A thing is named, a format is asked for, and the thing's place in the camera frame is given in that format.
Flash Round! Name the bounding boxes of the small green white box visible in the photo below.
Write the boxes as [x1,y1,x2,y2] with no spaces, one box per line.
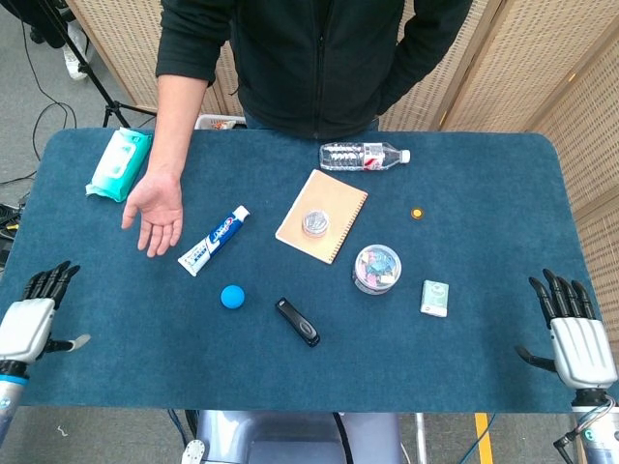
[419,279,451,318]

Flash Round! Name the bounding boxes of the green wet wipes pack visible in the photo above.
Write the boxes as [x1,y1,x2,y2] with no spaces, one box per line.
[85,127,155,203]

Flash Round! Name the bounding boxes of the black tripod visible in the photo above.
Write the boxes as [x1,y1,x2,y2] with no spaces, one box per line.
[34,0,157,130]

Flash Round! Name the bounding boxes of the tan spiral notebook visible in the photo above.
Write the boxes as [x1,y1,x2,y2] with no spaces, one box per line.
[275,168,369,266]

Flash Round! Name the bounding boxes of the white blue toothpaste tube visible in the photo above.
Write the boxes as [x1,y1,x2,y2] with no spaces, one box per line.
[177,204,251,277]

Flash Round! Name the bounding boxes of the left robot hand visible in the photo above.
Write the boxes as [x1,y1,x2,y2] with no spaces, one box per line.
[0,260,92,364]

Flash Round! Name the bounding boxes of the person's right hand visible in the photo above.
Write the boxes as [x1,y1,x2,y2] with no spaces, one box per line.
[120,171,186,258]

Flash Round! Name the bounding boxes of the woven folding screen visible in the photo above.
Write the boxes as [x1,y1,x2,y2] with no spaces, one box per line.
[378,0,619,339]
[65,0,246,118]

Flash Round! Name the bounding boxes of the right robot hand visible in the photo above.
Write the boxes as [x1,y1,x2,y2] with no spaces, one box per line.
[515,269,619,391]

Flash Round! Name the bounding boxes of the blue felt table mat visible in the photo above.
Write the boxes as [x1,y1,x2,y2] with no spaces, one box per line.
[0,127,619,415]

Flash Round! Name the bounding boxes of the white shoe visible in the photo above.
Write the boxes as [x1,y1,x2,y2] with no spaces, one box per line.
[62,21,92,81]

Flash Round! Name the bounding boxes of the blue cable under table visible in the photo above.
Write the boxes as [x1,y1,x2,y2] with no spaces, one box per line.
[166,409,195,449]

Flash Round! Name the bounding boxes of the clear tub of binder clips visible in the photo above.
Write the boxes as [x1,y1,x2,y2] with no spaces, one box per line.
[352,244,403,296]

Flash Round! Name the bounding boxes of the round tin of paper clips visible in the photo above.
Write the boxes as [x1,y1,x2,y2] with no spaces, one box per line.
[302,209,332,239]

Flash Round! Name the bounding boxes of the white plastic basket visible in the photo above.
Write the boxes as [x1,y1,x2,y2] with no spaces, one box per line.
[193,114,249,131]

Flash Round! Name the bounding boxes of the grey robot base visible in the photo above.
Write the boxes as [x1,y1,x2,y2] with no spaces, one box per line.
[181,409,405,464]

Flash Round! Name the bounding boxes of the black floor cable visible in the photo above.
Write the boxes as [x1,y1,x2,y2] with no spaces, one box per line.
[0,28,79,188]

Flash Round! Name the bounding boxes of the black stapler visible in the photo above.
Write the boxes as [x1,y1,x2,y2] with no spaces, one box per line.
[275,297,321,348]

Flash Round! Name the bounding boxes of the person's black jacket torso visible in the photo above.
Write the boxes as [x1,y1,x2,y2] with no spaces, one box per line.
[155,0,476,142]

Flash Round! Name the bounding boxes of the person's right forearm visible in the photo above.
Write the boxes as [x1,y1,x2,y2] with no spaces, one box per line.
[144,74,217,183]

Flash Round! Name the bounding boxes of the clear plastic water bottle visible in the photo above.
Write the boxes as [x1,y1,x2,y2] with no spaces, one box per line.
[318,141,412,172]

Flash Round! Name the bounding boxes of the blue foam ball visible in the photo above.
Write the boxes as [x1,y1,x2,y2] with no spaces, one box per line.
[220,284,247,309]

